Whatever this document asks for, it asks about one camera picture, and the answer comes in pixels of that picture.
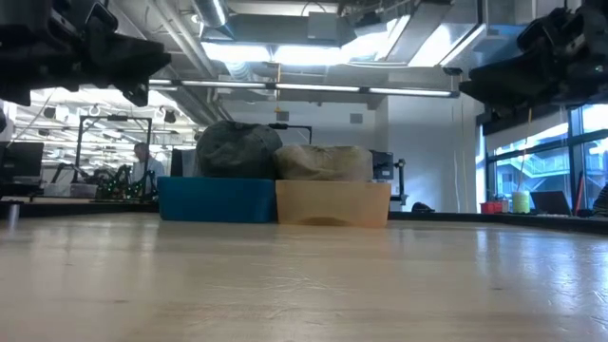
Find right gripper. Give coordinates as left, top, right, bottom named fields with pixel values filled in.
left=459, top=41, right=608, bottom=121

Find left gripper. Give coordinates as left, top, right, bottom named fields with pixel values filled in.
left=0, top=21, right=173, bottom=108

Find dark green baseball cap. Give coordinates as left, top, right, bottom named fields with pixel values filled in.
left=196, top=119, right=284, bottom=181

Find tan baseball cap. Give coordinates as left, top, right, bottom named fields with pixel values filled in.
left=274, top=143, right=375, bottom=183

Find monitor on black arm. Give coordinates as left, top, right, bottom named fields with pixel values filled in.
left=370, top=149, right=409, bottom=206

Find person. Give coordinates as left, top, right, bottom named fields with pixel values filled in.
left=130, top=141, right=166, bottom=197

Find background robot arms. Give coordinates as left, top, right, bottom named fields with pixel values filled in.
left=97, top=163, right=158, bottom=201

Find light green cup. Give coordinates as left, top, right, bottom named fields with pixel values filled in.
left=511, top=190, right=531, bottom=215

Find dark laptop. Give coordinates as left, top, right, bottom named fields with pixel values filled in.
left=529, top=190, right=575, bottom=218

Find white storage bins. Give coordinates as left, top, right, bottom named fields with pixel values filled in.
left=42, top=182, right=100, bottom=199

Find black computer monitor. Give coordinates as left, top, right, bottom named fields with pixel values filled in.
left=0, top=141, right=46, bottom=185

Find black background stand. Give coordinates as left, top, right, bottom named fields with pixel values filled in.
left=266, top=122, right=314, bottom=146

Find long ceiling light strip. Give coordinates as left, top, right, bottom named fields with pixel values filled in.
left=147, top=78, right=461, bottom=99

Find grey ceiling box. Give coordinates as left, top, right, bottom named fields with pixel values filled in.
left=307, top=11, right=340, bottom=42

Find translucent orange plastic bin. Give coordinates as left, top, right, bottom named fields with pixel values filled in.
left=275, top=179, right=392, bottom=229

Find yellow cord by window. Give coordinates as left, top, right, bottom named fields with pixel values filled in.
left=521, top=107, right=533, bottom=192

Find black background rig frame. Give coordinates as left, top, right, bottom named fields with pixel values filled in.
left=75, top=114, right=154, bottom=184

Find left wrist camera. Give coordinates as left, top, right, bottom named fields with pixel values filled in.
left=49, top=0, right=120, bottom=40

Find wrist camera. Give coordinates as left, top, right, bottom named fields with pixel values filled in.
left=49, top=0, right=120, bottom=40
left=516, top=6, right=588, bottom=54

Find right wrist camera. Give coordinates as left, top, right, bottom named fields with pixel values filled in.
left=516, top=6, right=588, bottom=54

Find glass window wall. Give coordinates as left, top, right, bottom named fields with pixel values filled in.
left=484, top=104, right=608, bottom=216

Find silver ceiling duct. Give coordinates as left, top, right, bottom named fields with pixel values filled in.
left=192, top=0, right=230, bottom=29

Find black aluminium table frame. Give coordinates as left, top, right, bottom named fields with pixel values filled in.
left=0, top=198, right=608, bottom=235

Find yellow hanging cord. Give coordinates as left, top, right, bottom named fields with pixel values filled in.
left=273, top=64, right=283, bottom=114

